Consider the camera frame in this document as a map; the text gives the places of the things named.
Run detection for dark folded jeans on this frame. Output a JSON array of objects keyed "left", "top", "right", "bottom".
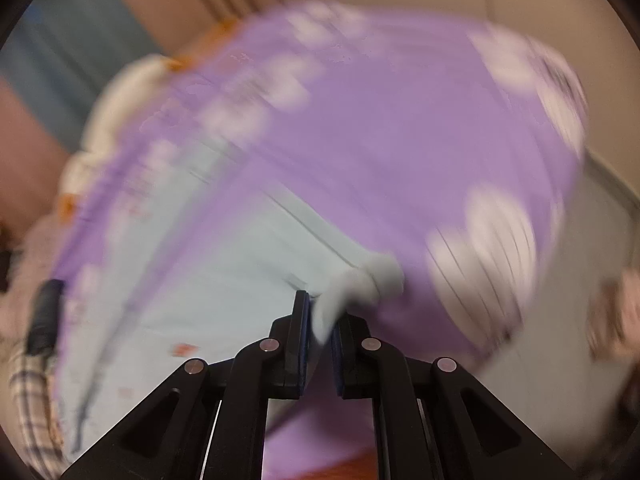
[{"left": 26, "top": 280, "right": 65, "bottom": 356}]

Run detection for purple floral bedsheet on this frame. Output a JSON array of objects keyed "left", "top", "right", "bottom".
[{"left": 53, "top": 1, "right": 587, "bottom": 479}]

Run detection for white goose plush toy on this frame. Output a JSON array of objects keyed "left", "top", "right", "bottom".
[{"left": 56, "top": 16, "right": 241, "bottom": 221}]

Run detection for blue curtain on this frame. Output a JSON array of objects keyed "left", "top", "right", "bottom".
[{"left": 1, "top": 0, "right": 160, "bottom": 152}]

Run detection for light blue denim pants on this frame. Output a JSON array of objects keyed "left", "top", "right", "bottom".
[{"left": 56, "top": 139, "right": 405, "bottom": 459}]

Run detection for plaid cloth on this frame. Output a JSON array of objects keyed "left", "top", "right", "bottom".
[{"left": 8, "top": 340, "right": 68, "bottom": 479}]

